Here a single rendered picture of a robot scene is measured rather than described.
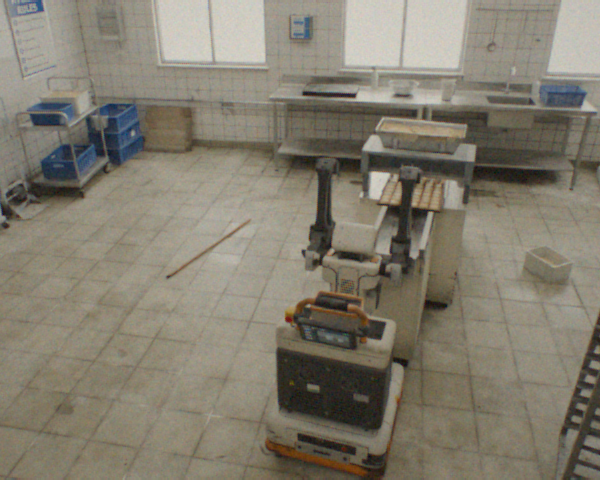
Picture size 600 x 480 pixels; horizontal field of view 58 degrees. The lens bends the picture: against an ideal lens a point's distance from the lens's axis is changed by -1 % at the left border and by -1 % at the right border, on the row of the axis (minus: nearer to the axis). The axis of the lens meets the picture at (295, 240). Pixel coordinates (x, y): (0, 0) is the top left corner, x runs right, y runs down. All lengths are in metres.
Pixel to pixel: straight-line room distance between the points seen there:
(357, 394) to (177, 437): 1.10
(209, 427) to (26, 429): 1.04
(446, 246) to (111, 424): 2.40
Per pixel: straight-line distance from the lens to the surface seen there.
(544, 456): 3.36
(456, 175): 3.72
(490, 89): 6.81
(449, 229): 3.81
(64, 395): 3.69
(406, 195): 2.74
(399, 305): 3.33
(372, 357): 2.52
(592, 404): 2.54
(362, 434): 2.84
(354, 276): 2.70
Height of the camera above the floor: 2.40
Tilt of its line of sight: 29 degrees down
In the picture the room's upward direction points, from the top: 1 degrees counter-clockwise
